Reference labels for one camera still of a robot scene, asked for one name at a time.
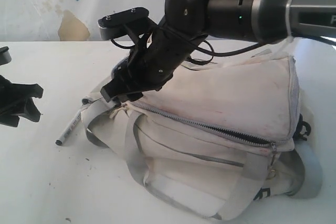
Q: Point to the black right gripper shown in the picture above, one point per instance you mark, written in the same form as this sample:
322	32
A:
148	68

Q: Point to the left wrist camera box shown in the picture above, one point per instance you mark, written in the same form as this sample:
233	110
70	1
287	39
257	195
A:
5	56

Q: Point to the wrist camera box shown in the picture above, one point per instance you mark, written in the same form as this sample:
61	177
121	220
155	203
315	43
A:
132	22
5	56

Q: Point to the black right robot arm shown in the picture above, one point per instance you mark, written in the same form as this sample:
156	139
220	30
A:
261	22

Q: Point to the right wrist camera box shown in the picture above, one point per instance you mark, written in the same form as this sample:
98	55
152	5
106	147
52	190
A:
132	22

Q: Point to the white fabric backpack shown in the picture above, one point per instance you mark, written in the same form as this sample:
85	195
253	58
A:
215	138

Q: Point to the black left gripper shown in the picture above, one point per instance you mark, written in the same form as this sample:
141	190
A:
26	109

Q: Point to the black and white marker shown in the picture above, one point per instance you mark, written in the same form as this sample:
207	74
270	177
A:
68	129

